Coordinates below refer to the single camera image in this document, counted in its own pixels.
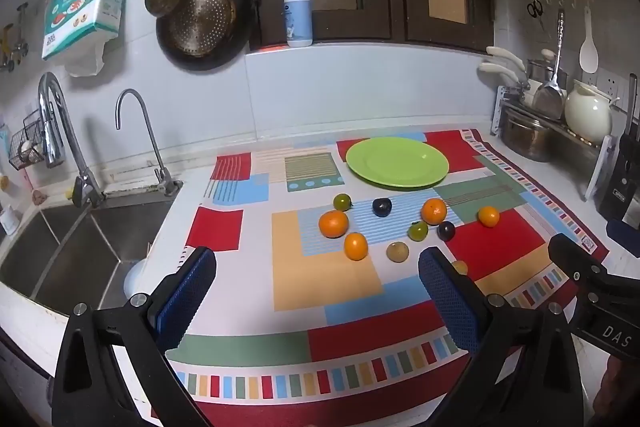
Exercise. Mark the black knife block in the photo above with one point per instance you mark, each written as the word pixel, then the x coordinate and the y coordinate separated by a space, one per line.
pixel 620 177

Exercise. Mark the large steel pot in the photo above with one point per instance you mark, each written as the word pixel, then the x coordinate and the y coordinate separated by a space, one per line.
pixel 525 137

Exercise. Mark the green plate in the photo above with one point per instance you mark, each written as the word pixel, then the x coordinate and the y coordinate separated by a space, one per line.
pixel 397 162

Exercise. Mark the white and blue pump bottle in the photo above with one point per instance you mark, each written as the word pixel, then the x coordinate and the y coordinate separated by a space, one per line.
pixel 299 17

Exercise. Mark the large chrome faucet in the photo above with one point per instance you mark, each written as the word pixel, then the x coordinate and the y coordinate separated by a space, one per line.
pixel 52 117

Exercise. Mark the golden perforated strainer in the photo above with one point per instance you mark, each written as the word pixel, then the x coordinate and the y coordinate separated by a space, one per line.
pixel 200 22

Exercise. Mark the dark purple plum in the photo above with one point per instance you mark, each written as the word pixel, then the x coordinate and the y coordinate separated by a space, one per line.
pixel 446 230
pixel 381 207

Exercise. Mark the white ceramic jar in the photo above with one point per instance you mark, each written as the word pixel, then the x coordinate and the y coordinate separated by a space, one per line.
pixel 587 114

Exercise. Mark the metal spatula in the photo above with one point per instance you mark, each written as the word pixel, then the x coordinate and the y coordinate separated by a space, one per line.
pixel 549 97

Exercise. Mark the small yellow-orange tangerine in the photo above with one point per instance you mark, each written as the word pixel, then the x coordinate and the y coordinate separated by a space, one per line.
pixel 488 216

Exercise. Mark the white paper towel sheet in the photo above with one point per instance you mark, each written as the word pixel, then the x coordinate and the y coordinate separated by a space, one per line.
pixel 85 59

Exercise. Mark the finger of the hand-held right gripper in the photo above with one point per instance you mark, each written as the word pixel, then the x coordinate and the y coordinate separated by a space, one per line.
pixel 575 259
pixel 625 231

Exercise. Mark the thin gooseneck faucet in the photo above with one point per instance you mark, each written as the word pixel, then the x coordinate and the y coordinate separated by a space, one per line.
pixel 150 132

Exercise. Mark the white rice spoon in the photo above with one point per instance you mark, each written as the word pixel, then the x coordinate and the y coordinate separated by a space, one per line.
pixel 589 52

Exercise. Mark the white wall socket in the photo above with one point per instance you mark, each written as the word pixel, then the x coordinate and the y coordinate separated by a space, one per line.
pixel 612 84

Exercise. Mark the metal dish rack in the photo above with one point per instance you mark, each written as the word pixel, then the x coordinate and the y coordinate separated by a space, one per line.
pixel 500 107

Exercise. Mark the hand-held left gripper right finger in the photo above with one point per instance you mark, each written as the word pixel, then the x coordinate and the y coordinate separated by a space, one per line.
pixel 450 297

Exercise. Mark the black scissors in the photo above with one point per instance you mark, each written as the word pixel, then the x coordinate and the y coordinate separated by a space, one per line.
pixel 535 9

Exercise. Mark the small orange tangerine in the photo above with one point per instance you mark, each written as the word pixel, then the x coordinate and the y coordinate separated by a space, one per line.
pixel 356 246

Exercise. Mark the green grape fruit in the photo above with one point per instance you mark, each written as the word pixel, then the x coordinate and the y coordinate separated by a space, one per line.
pixel 418 231

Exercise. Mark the mandarin orange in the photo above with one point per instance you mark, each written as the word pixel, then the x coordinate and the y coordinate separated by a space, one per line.
pixel 333 224

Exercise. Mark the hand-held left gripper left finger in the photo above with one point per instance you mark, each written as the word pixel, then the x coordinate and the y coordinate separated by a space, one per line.
pixel 187 297

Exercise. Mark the pale blue bowl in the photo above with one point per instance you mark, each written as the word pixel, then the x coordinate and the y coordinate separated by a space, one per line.
pixel 134 277

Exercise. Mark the teal paper towel box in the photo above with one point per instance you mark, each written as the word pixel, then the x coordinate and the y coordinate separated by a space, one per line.
pixel 82 7

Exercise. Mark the small steel pot with lid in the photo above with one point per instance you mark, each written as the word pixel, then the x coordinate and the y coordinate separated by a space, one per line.
pixel 540 69

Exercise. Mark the stainless steel sink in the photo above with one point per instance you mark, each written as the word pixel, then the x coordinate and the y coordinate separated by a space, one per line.
pixel 75 247

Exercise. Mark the tan longan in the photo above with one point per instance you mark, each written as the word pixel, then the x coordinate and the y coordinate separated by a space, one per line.
pixel 398 252
pixel 461 267

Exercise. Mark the large orange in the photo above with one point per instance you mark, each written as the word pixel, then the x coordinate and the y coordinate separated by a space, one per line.
pixel 434 211

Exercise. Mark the colourful patterned table mat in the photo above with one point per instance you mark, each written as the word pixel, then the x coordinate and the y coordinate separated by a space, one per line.
pixel 310 307

